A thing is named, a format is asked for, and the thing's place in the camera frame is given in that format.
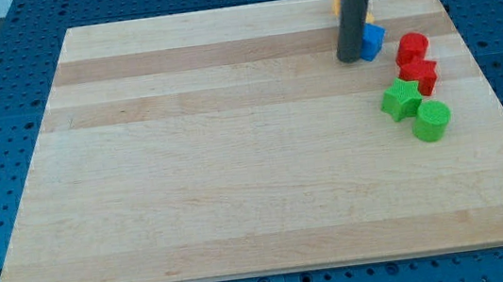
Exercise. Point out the green star block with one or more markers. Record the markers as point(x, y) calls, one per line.
point(402, 99)

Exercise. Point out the yellow block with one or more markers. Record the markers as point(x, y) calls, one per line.
point(336, 7)

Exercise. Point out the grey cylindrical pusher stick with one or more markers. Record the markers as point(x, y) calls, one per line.
point(351, 26)

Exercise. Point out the green cylinder block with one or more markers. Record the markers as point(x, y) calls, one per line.
point(432, 119)

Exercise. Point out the red star block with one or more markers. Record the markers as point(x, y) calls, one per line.
point(423, 71)

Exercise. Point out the blue cube block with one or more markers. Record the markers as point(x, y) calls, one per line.
point(372, 41)

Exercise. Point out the red cylinder block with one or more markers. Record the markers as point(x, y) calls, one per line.
point(412, 45)

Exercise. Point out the wooden board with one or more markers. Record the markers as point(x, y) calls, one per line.
point(229, 143)

